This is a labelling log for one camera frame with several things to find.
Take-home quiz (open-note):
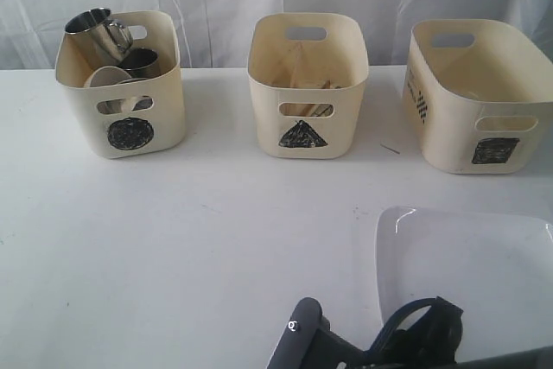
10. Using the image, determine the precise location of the steel table knife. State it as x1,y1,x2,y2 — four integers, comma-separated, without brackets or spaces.
308,104,334,118

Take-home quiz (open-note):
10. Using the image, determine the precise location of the wooden chopstick long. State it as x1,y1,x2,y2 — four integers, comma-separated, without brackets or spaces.
270,41,308,88

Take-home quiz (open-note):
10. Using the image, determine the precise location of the stainless steel bowl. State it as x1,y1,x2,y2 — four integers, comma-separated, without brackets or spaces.
118,48,162,79

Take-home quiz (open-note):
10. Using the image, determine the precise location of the small white bowl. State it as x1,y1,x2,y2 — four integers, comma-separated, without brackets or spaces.
84,66,153,114

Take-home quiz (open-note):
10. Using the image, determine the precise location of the steel mug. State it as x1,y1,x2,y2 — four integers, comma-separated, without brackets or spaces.
65,7,133,70

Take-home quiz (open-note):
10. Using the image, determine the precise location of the white square plate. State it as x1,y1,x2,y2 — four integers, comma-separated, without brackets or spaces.
375,207,552,361

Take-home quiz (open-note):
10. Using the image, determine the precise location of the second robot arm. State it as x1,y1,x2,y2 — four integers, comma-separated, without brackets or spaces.
365,296,552,368

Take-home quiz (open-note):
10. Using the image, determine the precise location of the cream bin with triangle mark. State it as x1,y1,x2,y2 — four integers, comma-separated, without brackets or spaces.
247,13,369,159

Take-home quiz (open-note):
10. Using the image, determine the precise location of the small dark pin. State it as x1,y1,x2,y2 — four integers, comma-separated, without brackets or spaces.
380,143,401,155

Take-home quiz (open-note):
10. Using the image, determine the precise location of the cream bin with circle mark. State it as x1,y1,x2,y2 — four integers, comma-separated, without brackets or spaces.
55,10,186,159

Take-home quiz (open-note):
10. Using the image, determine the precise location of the cream bin with square mark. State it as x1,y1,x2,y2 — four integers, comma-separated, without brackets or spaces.
402,19,552,175

